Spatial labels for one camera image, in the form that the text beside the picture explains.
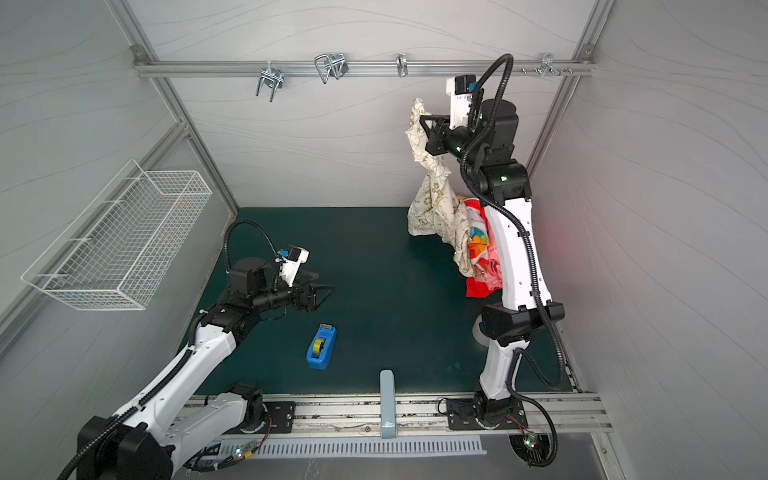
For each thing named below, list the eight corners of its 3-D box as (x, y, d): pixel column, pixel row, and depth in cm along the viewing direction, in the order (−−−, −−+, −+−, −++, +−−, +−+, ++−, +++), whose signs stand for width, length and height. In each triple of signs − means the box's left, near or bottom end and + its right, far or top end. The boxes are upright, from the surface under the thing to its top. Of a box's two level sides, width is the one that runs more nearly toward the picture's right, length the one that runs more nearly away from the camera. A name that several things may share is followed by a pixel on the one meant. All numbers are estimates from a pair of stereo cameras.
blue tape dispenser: (307, 366, 82) (303, 362, 79) (321, 328, 90) (318, 322, 86) (327, 371, 82) (325, 366, 79) (340, 331, 89) (338, 326, 86)
